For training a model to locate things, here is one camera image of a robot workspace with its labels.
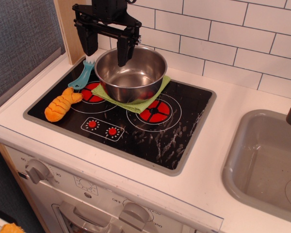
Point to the left red stove knob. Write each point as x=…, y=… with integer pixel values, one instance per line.
x=92, y=124

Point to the grey oven door handle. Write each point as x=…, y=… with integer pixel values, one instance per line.
x=86, y=221

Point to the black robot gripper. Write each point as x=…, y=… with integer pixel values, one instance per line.
x=109, y=18

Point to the grey sink basin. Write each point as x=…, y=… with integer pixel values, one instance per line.
x=257, y=171

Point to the right grey oven knob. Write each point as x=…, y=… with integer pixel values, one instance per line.
x=135, y=216

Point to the orange plush toy bottom corner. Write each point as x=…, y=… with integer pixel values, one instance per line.
x=11, y=228

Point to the blue dish brush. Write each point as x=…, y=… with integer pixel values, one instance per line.
x=88, y=66

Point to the green cloth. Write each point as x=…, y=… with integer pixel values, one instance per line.
x=132, y=107

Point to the black toy stove top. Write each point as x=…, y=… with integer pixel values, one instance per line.
x=160, y=138

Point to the red stove knob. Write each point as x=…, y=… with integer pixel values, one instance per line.
x=112, y=131
x=92, y=124

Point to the orange plush shrimp toy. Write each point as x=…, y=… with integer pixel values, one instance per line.
x=58, y=108

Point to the wooden side post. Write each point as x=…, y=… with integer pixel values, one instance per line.
x=66, y=17

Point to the grey oven knob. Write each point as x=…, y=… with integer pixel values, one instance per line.
x=37, y=171
x=135, y=216

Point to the left grey oven knob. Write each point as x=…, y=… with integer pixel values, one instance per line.
x=37, y=171

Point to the right red stove knob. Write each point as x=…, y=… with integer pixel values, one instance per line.
x=112, y=131

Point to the stainless steel pot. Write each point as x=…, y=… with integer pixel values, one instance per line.
x=135, y=82

